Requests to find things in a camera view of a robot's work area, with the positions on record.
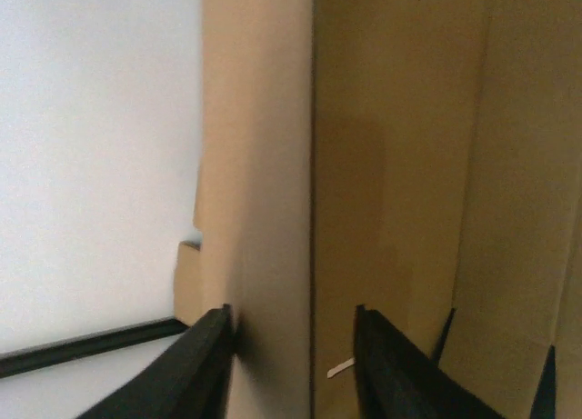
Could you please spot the cardboard box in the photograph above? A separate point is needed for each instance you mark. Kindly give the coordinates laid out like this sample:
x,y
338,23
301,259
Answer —
x,y
421,158

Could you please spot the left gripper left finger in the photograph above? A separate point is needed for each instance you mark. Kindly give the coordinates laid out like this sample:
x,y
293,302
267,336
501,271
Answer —
x,y
191,379

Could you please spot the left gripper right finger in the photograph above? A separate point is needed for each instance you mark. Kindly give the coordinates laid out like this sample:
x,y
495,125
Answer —
x,y
394,379

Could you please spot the left black frame post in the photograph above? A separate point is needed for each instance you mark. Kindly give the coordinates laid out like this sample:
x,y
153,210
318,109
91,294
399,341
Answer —
x,y
68,350

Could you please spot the flat cardboard blank stack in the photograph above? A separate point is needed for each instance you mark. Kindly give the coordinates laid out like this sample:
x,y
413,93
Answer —
x,y
187,284

